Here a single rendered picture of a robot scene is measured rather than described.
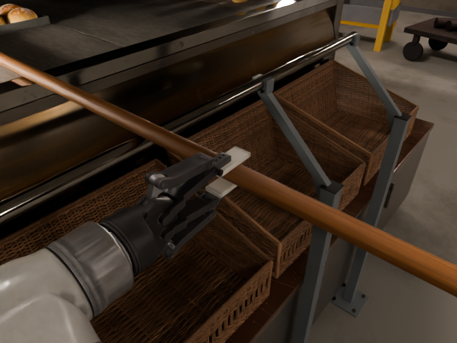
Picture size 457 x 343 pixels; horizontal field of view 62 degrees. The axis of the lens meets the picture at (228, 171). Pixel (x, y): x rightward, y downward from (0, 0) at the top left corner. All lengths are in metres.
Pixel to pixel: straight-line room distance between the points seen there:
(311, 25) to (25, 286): 1.69
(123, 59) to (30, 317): 0.82
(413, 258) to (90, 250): 0.34
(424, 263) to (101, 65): 0.86
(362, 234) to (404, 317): 1.52
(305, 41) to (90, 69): 1.08
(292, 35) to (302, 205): 1.33
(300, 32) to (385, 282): 1.25
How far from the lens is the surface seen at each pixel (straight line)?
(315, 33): 1.91
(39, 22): 1.45
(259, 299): 1.11
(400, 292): 2.06
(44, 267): 0.40
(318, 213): 0.48
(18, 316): 0.38
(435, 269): 0.46
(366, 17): 5.25
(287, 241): 1.12
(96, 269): 0.40
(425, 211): 2.56
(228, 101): 0.83
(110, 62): 1.07
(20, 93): 0.97
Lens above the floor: 1.51
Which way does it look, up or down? 36 degrees down
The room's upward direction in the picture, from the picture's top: straight up
